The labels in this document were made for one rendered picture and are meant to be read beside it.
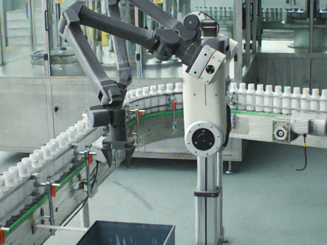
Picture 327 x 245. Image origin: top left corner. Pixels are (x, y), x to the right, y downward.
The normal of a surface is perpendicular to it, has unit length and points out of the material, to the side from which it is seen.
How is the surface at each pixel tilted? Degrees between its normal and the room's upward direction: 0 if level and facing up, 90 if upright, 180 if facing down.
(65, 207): 90
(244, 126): 90
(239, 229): 0
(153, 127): 90
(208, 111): 101
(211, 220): 90
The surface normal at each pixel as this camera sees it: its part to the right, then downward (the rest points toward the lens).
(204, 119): -0.21, 0.40
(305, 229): -0.02, -0.97
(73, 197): 0.98, 0.03
